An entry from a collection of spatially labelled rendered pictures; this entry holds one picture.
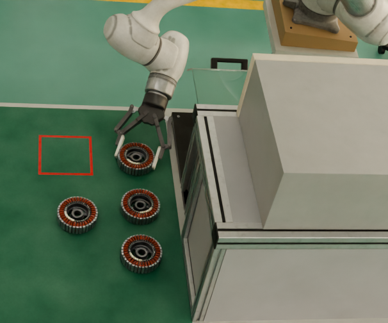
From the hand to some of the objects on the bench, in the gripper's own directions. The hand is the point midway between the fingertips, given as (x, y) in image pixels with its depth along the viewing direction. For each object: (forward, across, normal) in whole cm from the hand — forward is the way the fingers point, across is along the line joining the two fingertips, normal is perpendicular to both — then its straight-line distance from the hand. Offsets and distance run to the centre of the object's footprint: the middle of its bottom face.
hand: (136, 157), depth 243 cm
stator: (+25, +9, +12) cm, 29 cm away
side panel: (+31, -27, +15) cm, 44 cm away
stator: (+1, 0, -2) cm, 2 cm away
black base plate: (-11, -43, -9) cm, 45 cm away
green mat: (+27, +9, +13) cm, 32 cm away
